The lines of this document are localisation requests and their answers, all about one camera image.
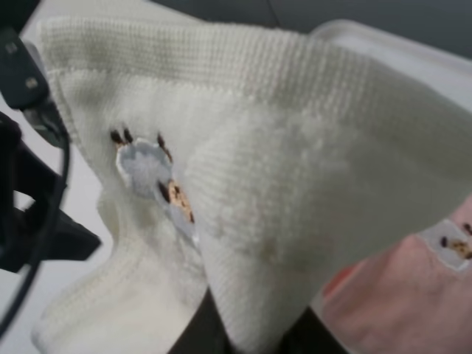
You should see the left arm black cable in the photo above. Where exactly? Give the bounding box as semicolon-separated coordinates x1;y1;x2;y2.
0;99;72;333

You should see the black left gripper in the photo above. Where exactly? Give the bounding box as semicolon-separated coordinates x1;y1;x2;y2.
1;114;101;273

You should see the cream white towel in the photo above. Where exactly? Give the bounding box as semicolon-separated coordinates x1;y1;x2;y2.
32;18;471;353

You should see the pink towel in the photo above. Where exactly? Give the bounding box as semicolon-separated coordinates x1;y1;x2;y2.
321;198;471;353

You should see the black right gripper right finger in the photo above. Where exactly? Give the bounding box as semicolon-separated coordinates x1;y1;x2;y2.
283;308;347;354

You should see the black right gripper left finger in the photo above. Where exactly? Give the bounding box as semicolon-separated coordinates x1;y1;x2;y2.
170;289;234;354

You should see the white plastic tray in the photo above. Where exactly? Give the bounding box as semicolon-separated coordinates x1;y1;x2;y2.
310;20;471;111

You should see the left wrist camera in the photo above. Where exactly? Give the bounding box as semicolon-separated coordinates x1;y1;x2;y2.
1;28;49;111

